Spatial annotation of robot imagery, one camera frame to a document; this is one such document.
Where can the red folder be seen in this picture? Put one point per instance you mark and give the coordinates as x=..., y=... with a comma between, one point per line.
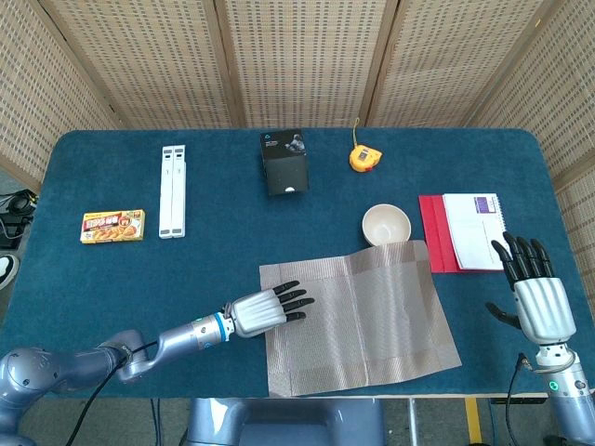
x=434, y=227

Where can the white shoe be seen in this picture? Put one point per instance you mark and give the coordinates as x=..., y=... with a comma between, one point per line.
x=7, y=271

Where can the woven bamboo folding screen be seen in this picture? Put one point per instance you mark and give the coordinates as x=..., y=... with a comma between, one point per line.
x=302, y=60

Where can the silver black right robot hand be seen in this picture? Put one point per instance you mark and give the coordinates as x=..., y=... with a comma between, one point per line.
x=541, y=306

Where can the beige bowl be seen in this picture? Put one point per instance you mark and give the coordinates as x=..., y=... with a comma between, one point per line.
x=383, y=227

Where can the black product box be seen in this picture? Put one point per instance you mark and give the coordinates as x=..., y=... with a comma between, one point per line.
x=284, y=167

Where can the blue-grey robot torso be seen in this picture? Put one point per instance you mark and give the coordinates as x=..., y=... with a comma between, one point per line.
x=288, y=423

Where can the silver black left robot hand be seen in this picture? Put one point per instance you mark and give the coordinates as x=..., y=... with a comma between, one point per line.
x=258, y=313

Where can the white folding stand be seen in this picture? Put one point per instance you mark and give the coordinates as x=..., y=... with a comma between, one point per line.
x=172, y=195

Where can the white spiral notebook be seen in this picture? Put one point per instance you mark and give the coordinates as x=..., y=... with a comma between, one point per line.
x=469, y=227

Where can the metal table leg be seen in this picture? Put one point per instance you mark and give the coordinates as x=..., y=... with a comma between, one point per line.
x=412, y=420

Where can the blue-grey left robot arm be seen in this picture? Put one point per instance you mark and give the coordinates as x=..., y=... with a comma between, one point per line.
x=181, y=341

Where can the grey-brown woven placemat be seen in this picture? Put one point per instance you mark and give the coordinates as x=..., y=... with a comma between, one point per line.
x=353, y=325

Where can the yellow curry roux box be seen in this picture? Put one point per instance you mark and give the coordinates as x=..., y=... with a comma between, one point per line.
x=112, y=226

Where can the blue felt table cover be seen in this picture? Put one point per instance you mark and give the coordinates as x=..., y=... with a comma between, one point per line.
x=139, y=288

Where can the yellow tape measure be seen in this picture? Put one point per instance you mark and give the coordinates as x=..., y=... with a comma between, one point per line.
x=364, y=159

